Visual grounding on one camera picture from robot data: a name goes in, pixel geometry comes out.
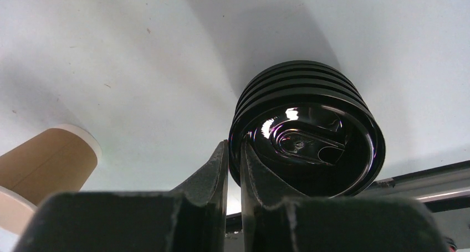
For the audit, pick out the black plastic cup lid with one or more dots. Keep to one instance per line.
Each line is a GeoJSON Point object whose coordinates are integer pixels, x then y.
{"type": "Point", "coordinates": [321, 144]}

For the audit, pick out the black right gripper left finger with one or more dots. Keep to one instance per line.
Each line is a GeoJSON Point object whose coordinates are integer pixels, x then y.
{"type": "Point", "coordinates": [200, 222]}

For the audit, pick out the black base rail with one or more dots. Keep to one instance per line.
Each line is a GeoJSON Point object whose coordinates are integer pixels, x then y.
{"type": "Point", "coordinates": [445, 191]}

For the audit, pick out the stack of black lids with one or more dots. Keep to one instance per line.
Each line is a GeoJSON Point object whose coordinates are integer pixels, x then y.
{"type": "Point", "coordinates": [296, 74]}

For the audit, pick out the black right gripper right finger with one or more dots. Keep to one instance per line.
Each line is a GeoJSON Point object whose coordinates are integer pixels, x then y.
{"type": "Point", "coordinates": [269, 206]}

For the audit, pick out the brown paper cup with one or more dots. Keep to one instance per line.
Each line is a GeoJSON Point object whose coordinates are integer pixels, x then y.
{"type": "Point", "coordinates": [59, 159]}

